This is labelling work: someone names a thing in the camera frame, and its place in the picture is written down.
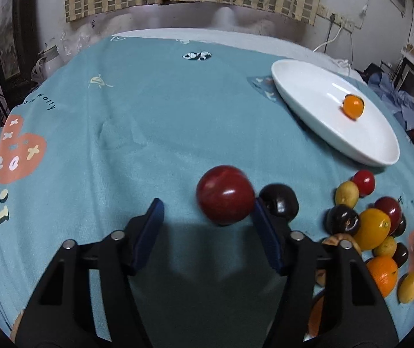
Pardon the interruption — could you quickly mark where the dark framed painting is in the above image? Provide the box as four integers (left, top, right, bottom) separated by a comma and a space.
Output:
0, 0, 20, 79

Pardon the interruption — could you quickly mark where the brown tan potato fruit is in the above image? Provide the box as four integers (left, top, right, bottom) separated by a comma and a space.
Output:
315, 233, 362, 287

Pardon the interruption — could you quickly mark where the orange yellow lemon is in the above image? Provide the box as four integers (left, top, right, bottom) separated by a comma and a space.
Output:
354, 207, 391, 251

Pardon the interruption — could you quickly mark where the dark plum front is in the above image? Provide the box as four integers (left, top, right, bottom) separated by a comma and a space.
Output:
392, 242, 409, 268

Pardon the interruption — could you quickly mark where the white power cable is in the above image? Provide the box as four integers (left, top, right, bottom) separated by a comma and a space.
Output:
312, 21, 355, 76

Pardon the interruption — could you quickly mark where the blue clothes pile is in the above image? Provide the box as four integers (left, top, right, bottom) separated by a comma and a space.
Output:
367, 72, 414, 131

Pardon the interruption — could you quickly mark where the red plum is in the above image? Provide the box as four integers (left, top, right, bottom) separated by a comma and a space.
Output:
196, 165, 255, 225

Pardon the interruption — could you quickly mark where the small yellow green fruit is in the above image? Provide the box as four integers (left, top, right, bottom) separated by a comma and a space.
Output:
372, 236, 397, 258

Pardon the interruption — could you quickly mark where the small red cherry tomato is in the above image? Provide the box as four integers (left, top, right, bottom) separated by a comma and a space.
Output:
352, 170, 375, 197

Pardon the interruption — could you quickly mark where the orange mandarin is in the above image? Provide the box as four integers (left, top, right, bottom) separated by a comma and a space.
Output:
308, 296, 324, 338
367, 256, 398, 298

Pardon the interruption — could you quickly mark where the wall power strip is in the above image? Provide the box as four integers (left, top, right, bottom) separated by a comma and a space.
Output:
317, 4, 355, 33

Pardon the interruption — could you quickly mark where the dark plum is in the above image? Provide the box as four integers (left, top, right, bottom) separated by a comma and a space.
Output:
392, 242, 409, 268
259, 183, 300, 223
391, 215, 407, 237
325, 204, 360, 236

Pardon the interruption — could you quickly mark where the teal printed tablecloth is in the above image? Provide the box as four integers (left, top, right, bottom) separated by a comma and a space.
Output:
0, 35, 414, 343

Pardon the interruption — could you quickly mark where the small yellow fruit back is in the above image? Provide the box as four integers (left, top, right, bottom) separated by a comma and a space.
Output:
334, 181, 359, 208

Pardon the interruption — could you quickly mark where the person's left hand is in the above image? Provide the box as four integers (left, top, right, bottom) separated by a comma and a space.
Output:
9, 309, 24, 342

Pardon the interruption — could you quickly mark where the white oval plate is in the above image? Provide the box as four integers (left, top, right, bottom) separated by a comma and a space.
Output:
271, 59, 399, 167

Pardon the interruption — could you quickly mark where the large red apple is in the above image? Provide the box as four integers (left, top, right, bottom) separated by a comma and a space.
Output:
375, 196, 402, 235

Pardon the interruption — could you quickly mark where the spotted yellow pear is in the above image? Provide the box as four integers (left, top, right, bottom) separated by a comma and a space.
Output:
397, 271, 414, 304

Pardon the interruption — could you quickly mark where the small orange kumquat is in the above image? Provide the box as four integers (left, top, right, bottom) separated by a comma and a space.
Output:
342, 94, 365, 120

